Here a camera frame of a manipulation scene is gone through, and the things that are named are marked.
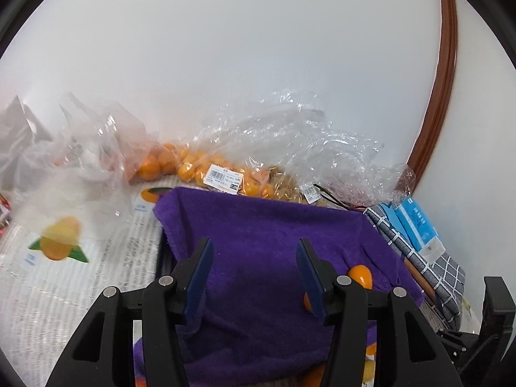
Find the red packet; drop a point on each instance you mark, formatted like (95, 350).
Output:
(3, 213)

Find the brown wooden door frame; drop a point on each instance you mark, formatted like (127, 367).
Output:
(441, 88)

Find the wooden stick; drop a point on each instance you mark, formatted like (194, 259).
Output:
(421, 280)

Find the oval orange kumquat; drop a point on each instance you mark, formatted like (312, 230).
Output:
(361, 276)

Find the orange print plastic bag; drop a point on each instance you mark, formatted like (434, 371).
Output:
(149, 197)
(370, 361)
(60, 242)

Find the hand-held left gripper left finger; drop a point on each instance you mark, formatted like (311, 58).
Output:
(199, 278)

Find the newspaper sheet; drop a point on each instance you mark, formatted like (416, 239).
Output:
(60, 322)

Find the blue tissue packet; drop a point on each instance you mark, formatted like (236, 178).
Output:
(415, 221)

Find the purple towel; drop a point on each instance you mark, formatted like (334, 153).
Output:
(258, 242)

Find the crumpled translucent plastic bag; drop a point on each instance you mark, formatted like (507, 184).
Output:
(80, 157)

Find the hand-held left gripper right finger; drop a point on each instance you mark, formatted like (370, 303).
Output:
(312, 282)

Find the small orange mandarin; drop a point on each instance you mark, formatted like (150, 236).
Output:
(307, 301)

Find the clear bag of mandarins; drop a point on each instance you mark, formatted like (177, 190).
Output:
(189, 169)

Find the clear bag of longans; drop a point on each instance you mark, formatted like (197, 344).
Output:
(290, 191)

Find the grey checked cloth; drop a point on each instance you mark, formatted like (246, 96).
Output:
(443, 274)

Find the white plastic bag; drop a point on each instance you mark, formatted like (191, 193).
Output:
(16, 129)

